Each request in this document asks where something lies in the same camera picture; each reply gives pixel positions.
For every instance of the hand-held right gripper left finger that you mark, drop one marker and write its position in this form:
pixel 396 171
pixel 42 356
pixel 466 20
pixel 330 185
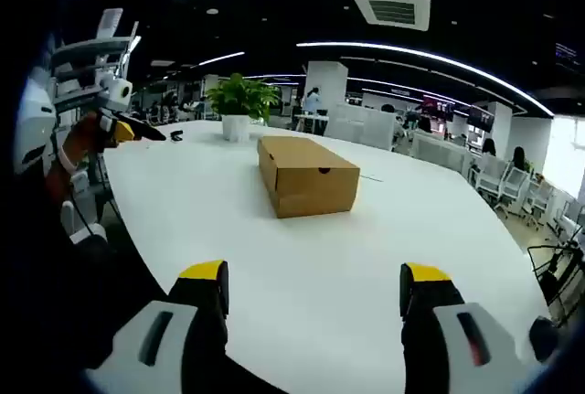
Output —
pixel 155 343

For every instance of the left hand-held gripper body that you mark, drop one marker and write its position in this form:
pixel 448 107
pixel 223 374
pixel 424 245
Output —
pixel 120 90

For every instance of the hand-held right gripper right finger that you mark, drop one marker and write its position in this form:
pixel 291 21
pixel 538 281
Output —
pixel 457 348

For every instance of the brown cardboard shoe box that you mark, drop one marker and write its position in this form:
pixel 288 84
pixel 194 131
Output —
pixel 311 188

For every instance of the person's left hand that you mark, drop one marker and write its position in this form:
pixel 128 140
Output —
pixel 82 135

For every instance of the black stapler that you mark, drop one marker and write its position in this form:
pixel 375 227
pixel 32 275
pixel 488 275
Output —
pixel 176 136

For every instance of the white equipment rack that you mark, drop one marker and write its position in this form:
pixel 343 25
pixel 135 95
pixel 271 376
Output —
pixel 87 51

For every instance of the white chest-worn device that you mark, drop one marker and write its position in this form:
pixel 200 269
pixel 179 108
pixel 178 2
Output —
pixel 32 124

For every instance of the green plant in white pot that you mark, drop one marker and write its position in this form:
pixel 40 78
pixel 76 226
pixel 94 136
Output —
pixel 237 97

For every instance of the short ceiling light strip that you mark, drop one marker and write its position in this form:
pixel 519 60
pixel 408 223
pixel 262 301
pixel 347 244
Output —
pixel 219 58

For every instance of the black metal stand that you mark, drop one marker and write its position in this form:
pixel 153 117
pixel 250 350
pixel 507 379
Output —
pixel 555 275

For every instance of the white office chair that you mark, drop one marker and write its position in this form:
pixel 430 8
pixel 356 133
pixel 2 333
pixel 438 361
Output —
pixel 544 199
pixel 491 177
pixel 516 188

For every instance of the curved ceiling light strip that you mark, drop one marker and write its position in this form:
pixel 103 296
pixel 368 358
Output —
pixel 320 44

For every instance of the white desk partition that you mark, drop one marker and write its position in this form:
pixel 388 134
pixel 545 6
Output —
pixel 439 152
pixel 361 126

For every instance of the white ceiling air vent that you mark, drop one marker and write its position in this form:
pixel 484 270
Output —
pixel 390 10

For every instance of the red wall screen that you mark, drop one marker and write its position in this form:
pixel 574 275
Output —
pixel 434 103

